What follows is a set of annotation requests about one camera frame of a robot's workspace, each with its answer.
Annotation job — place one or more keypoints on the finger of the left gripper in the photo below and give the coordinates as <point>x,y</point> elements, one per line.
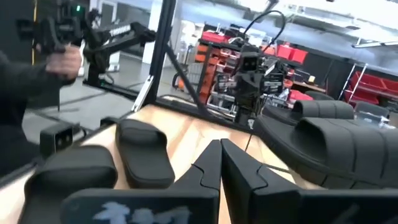
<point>253,115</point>
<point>241,115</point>

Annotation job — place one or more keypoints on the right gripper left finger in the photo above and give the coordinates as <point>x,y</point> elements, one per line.
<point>186,205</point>

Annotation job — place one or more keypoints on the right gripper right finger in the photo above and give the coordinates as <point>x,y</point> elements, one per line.
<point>280,208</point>

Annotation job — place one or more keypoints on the black foam slide sandal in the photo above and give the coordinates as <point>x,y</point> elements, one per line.
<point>342,149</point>
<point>146,155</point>
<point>323,109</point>
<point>71,168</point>

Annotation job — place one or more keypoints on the red plastic bin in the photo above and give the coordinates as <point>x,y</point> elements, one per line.
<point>298,96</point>

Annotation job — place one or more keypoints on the row of red bins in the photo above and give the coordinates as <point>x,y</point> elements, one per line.
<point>293,54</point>

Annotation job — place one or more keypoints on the shelving with orange bins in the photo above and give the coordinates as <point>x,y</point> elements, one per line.
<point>205,68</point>

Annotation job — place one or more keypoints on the metal rack with red bins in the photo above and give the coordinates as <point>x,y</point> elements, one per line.
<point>373,82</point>

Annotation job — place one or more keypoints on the ceiling light strip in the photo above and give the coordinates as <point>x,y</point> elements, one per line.
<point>373,44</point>

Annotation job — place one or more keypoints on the person's hand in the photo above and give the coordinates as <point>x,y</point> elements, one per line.
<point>63,63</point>

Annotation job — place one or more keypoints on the person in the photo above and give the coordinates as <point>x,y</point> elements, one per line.
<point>18,93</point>

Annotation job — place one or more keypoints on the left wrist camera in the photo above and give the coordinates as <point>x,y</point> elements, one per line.
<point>250,63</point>

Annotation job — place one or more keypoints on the black metal rig frame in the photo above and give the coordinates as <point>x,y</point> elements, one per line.
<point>163,46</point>

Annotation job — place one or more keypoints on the black table-level camera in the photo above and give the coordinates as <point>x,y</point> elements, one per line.
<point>56,140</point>

